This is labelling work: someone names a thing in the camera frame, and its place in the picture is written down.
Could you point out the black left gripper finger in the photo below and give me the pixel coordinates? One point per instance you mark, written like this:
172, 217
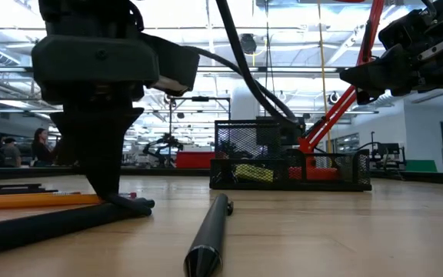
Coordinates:
102, 154

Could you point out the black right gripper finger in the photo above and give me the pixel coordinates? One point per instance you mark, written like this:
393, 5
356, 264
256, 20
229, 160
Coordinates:
383, 71
365, 97

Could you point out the matte black pen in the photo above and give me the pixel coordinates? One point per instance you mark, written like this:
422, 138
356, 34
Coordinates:
208, 238
14, 191
52, 227

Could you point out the black mesh desk organizer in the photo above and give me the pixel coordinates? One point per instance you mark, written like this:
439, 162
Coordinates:
321, 181

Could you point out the yellow-green eraser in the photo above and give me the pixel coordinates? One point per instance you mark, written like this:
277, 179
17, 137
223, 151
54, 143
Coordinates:
254, 173

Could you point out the black background robot arm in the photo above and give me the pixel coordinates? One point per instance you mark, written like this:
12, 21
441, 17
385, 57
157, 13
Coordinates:
164, 144
230, 149

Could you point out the black background workstation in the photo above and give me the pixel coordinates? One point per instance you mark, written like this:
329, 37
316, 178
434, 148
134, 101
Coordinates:
387, 152

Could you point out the green panel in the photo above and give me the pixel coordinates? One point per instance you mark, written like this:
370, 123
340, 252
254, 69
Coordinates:
421, 166

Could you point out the red storage box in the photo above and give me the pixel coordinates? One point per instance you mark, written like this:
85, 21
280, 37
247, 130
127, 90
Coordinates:
192, 159

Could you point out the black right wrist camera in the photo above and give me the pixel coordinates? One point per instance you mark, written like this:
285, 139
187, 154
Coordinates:
396, 34

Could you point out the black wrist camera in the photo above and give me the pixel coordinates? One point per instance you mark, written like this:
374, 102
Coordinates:
396, 34
175, 57

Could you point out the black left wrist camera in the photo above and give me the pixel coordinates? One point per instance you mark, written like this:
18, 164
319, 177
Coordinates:
175, 57

